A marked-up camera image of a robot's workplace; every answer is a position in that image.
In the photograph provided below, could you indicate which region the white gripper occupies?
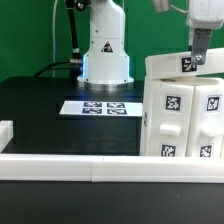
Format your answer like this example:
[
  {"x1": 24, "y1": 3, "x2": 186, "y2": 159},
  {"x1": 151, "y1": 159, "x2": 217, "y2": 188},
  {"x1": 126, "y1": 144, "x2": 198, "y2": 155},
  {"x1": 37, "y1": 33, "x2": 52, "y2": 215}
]
[{"x1": 187, "y1": 0, "x2": 224, "y2": 65}]

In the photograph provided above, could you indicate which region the white cabinet top block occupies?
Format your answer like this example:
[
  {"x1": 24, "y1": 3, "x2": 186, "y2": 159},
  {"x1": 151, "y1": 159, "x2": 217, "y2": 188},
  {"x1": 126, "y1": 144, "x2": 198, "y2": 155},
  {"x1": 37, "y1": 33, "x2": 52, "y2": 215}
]
[{"x1": 145, "y1": 48, "x2": 224, "y2": 80}]

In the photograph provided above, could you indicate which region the white cabinet body box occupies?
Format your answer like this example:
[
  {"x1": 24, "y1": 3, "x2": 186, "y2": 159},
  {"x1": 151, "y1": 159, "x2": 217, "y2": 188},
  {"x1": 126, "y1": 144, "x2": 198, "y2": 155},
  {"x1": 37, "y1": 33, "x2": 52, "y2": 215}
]
[{"x1": 140, "y1": 77, "x2": 224, "y2": 156}]

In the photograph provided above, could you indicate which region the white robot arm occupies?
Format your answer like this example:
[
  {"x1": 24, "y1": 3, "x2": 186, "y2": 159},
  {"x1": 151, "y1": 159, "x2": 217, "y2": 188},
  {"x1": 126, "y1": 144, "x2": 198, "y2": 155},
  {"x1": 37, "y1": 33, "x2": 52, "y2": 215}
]
[{"x1": 77, "y1": 0, "x2": 224, "y2": 91}]

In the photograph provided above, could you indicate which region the white base marker sheet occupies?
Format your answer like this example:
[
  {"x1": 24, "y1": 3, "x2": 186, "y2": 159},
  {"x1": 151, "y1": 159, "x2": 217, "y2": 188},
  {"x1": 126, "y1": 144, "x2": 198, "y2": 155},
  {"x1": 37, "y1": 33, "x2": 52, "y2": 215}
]
[{"x1": 60, "y1": 101, "x2": 143, "y2": 117}]

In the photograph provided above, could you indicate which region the white obstacle fence front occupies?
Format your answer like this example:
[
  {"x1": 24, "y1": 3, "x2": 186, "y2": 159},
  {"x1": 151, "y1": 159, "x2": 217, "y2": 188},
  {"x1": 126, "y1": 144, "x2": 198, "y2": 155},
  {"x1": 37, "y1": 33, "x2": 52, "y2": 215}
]
[{"x1": 0, "y1": 154, "x2": 224, "y2": 183}]

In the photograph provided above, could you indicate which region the white obstacle fence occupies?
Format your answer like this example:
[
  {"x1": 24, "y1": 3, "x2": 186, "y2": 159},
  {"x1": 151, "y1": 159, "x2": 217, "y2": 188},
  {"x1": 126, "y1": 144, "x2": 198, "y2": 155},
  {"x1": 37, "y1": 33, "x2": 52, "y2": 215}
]
[
  {"x1": 0, "y1": 121, "x2": 13, "y2": 153},
  {"x1": 0, "y1": 154, "x2": 224, "y2": 183}
]

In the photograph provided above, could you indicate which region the white obstacle fence left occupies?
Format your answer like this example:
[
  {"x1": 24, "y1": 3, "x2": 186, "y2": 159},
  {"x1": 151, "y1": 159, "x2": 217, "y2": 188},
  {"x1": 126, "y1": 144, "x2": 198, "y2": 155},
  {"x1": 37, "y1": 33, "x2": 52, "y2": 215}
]
[{"x1": 0, "y1": 121, "x2": 13, "y2": 153}]

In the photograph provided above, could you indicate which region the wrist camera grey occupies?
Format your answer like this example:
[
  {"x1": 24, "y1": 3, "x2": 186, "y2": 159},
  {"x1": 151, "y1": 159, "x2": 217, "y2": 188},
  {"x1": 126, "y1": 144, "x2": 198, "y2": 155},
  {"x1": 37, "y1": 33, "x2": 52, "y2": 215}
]
[{"x1": 152, "y1": 0, "x2": 190, "y2": 15}]

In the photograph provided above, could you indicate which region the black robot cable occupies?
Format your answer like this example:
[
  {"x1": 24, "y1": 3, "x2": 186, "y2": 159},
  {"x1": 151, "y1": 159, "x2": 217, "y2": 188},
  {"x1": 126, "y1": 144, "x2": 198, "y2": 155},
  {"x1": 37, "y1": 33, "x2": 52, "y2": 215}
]
[{"x1": 32, "y1": 0, "x2": 92, "y2": 79}]

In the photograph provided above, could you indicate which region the white thin cable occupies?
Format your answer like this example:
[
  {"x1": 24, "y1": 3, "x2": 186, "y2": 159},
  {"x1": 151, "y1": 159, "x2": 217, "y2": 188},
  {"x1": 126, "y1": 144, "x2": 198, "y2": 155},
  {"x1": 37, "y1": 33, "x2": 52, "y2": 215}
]
[{"x1": 51, "y1": 0, "x2": 59, "y2": 78}]

